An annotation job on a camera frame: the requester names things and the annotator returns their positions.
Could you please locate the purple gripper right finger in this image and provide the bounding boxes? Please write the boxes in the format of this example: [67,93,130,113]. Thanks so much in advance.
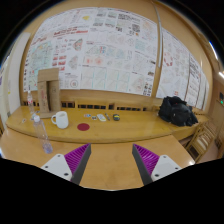
[132,144,181,185]

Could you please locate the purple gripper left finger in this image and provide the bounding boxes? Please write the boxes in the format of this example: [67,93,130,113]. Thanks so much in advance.
[42,144,91,185]

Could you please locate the clear plastic water bottle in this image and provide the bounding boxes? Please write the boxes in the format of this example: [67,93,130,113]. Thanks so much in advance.
[34,115,53,154]

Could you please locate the red round coaster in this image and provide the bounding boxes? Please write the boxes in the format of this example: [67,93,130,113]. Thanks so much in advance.
[77,123,90,131]

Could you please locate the white ceramic mug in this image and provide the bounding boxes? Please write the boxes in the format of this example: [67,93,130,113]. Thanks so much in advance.
[51,111,69,129]

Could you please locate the dark round tape measure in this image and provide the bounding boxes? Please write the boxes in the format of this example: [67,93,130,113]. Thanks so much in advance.
[113,114,120,121]

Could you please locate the black backpack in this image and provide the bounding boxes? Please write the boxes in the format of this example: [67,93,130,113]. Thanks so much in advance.
[158,96,198,127]

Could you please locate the wooden chair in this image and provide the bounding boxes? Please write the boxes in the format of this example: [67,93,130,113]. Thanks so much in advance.
[185,121,218,164]

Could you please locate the small clear bottle behind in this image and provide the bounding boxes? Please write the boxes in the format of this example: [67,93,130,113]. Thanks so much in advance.
[27,90,35,114]

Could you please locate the brown cardboard box stand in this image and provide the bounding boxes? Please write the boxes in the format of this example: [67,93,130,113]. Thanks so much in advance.
[37,68,61,118]

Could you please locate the poster wall right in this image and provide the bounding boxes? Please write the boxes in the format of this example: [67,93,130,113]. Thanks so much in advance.
[156,29,209,110]

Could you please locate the large poster wall left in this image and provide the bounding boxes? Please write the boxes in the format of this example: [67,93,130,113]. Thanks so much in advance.
[23,7,158,96]

